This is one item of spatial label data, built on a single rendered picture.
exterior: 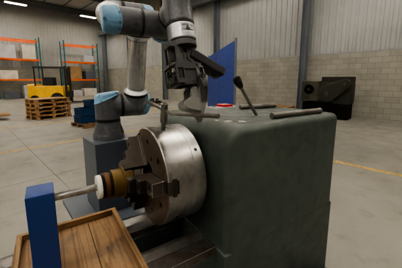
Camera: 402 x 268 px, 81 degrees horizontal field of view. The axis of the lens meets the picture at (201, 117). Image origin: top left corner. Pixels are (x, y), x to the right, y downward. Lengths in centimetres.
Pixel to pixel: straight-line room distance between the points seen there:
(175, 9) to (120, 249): 70
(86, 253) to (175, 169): 37
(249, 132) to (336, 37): 1040
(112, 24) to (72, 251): 66
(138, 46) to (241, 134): 66
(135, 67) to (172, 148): 57
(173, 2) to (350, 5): 1059
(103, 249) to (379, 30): 1051
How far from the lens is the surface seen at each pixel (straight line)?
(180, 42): 62
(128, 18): 71
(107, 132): 121
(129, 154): 79
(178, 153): 69
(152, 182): 68
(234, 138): 67
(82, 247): 89
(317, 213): 116
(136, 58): 115
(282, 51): 1171
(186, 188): 70
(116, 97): 121
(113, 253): 84
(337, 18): 1117
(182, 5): 66
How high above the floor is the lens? 139
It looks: 9 degrees down
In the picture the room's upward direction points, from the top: straight up
